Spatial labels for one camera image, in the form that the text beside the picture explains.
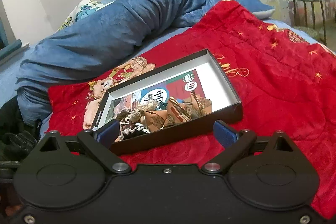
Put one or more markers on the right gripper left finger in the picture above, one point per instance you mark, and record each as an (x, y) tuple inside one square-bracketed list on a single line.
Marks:
[(97, 143)]

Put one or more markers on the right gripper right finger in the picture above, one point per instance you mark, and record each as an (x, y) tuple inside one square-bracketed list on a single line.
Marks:
[(236, 144)]

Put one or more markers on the cream lace scrunchie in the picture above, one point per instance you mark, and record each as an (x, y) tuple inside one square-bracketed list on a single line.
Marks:
[(139, 110)]

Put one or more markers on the black white lace scrunchie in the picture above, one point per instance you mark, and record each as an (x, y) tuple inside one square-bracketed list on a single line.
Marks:
[(130, 124)]

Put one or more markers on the brown paper sachet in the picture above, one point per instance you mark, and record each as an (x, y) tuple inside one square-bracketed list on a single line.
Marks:
[(175, 112), (155, 119), (197, 106)]

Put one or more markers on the black cardboard box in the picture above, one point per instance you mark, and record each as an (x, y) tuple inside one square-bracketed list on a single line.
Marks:
[(139, 73)]

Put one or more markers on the red embroidered quilt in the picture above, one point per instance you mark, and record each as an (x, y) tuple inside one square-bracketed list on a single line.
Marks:
[(284, 82)]

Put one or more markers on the colourful history book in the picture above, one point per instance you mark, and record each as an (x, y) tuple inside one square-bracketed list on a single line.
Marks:
[(180, 87)]

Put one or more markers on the blue blanket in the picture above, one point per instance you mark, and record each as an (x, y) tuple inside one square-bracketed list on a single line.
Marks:
[(102, 41)]

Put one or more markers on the floral patterned pillow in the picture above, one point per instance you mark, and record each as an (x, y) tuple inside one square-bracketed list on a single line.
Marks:
[(84, 9)]

